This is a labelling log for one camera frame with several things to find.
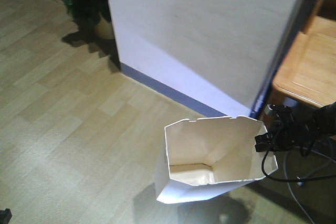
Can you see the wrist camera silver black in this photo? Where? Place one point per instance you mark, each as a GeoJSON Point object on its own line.
{"type": "Point", "coordinates": [275, 109]}

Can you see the green potted plant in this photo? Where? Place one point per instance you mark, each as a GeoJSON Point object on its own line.
{"type": "Point", "coordinates": [84, 1]}

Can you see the wooden desk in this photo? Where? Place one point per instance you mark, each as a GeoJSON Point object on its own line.
{"type": "Point", "coordinates": [305, 64]}

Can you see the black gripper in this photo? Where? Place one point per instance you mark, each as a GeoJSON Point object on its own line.
{"type": "Point", "coordinates": [286, 133]}

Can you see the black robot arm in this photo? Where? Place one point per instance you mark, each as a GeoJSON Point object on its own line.
{"type": "Point", "coordinates": [324, 117]}

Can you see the white paper trash bin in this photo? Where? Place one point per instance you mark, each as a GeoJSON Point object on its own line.
{"type": "Point", "coordinates": [208, 157]}

